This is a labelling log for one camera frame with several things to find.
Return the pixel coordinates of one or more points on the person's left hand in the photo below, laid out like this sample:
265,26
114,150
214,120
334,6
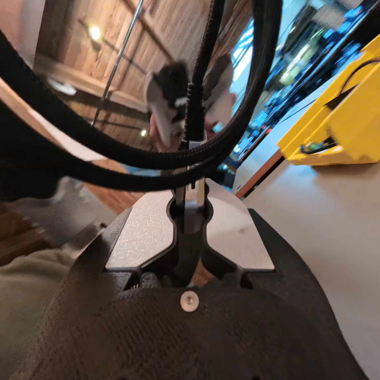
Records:
219,112

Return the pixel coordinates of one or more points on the grey desk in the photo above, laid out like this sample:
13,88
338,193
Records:
326,225

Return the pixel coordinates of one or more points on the ceiling lamp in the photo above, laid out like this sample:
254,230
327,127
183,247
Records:
95,32

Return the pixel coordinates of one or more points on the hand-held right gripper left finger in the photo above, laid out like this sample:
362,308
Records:
142,231

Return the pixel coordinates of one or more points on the person's olive clothing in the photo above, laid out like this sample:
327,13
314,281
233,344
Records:
26,297

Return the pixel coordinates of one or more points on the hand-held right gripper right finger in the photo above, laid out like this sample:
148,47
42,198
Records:
237,237

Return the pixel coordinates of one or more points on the metal pole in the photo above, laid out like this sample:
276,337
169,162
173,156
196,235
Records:
118,59

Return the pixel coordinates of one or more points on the cluttered background shelf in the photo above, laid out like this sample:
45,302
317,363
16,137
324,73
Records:
311,44

